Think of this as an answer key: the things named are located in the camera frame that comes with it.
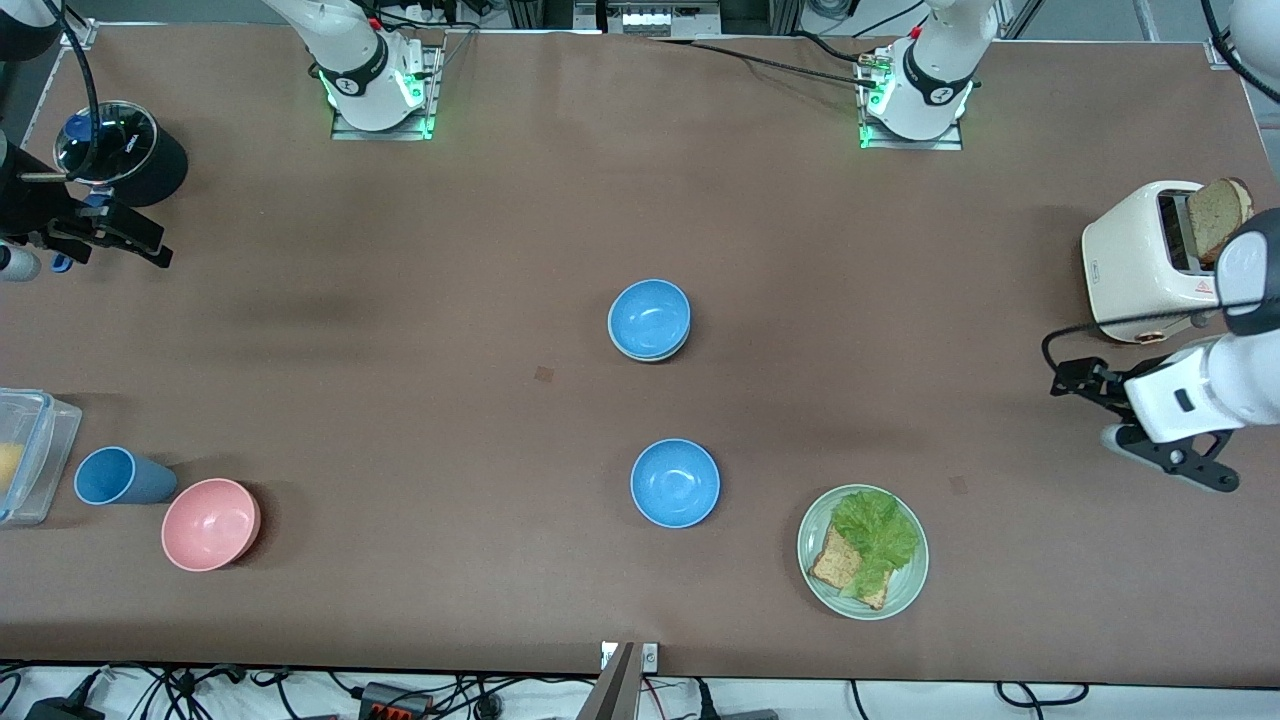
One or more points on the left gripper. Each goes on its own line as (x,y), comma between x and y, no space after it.
(1107,385)

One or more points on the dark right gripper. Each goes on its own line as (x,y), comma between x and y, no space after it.
(32,207)

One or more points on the light green bowl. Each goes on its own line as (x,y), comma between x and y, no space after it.
(650,357)

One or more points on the blue bowl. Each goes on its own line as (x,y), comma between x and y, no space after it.
(675,483)
(650,315)

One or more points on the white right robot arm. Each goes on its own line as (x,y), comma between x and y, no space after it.
(350,60)

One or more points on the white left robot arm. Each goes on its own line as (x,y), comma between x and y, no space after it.
(940,60)

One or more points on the pink bowl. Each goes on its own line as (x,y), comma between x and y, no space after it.
(210,525)

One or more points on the glass lid blue knob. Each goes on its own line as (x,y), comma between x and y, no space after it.
(125,145)

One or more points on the white toaster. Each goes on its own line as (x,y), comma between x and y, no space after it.
(1130,260)

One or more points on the brown bread slice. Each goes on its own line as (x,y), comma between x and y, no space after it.
(1210,215)
(835,565)

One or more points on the clear plastic container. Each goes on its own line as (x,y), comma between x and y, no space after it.
(45,450)

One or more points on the blue cup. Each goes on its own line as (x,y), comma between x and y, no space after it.
(115,477)

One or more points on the yellow food piece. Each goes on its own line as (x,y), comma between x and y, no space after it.
(8,467)

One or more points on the green lettuce leaf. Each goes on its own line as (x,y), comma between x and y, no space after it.
(875,525)

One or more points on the light green plate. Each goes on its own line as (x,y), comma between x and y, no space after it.
(905,590)

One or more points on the black power adapter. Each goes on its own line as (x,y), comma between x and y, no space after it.
(60,711)

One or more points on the black orange power strip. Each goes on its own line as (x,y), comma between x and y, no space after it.
(395,703)

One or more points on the grey electrical box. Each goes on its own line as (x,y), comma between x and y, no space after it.
(650,20)

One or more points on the aluminium frame corner bracket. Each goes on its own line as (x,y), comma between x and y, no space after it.
(1224,52)
(78,33)

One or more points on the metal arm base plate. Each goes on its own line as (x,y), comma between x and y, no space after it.
(910,144)
(380,134)

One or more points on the white mount bracket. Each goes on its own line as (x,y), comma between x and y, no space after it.
(650,657)

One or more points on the grey camera mount bar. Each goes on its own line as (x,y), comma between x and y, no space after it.
(612,690)

